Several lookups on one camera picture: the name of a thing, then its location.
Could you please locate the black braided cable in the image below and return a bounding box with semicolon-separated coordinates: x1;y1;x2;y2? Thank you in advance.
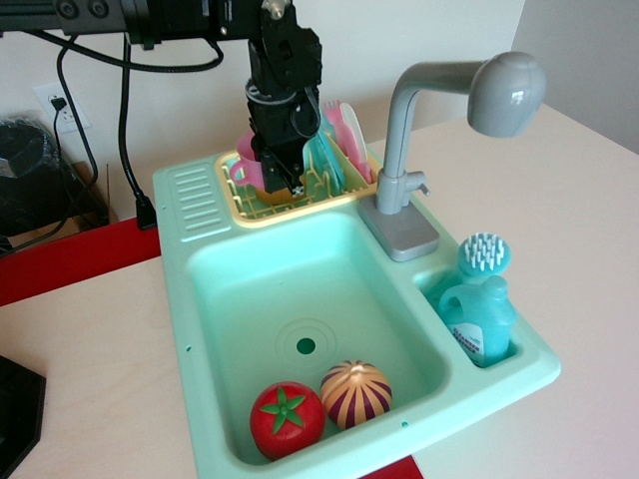
39;29;226;232

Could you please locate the yellow toy bowl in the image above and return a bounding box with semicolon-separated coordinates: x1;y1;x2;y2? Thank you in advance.
255;188;294;205

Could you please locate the teal scrub brush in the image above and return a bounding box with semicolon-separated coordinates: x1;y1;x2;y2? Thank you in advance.
455;232;512;283

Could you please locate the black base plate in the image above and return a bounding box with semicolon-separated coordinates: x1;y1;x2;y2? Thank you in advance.
1;356;46;478

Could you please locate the pink toy fork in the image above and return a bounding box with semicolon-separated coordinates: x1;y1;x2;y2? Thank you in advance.
321;100;345;153

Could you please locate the black bag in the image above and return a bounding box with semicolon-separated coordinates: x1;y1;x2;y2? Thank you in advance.
1;118;108;238

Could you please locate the teal detergent bottle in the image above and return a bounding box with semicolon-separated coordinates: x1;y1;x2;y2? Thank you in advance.
437;275;517;368

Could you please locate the grey toy faucet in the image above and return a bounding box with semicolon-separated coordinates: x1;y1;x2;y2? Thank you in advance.
358;51;547;262

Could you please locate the yellow dish drying rack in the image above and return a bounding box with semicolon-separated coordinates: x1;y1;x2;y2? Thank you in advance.
214;139;380;229

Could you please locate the mint green toy sink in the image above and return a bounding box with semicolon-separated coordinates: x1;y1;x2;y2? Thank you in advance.
153;154;560;478

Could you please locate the red table edge strip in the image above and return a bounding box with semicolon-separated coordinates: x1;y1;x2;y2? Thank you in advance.
1;219;161;305

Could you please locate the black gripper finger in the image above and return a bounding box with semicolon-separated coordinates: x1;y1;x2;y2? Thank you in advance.
282;142;306;196
258;147;287;193

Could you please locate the white wall outlet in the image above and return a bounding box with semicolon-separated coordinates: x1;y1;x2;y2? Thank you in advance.
32;82;91;134

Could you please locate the pink toy cup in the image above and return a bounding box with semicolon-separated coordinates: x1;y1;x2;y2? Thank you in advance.
230;131;265;190

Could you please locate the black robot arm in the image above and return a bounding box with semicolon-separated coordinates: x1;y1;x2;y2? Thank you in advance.
1;1;322;197

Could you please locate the black power cable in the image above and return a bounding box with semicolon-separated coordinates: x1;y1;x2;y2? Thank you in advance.
49;44;109;211

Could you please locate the red toy tomato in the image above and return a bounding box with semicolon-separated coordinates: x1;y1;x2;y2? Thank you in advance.
250;381;325;461

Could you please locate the teal toy plate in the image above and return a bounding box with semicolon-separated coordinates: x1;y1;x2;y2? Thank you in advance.
303;131;346;196

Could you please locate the striped toy onion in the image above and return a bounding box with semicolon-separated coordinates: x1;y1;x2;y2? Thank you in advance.
319;360;393;430

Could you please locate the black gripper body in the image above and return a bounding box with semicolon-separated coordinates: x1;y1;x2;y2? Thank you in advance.
245;80;320;165

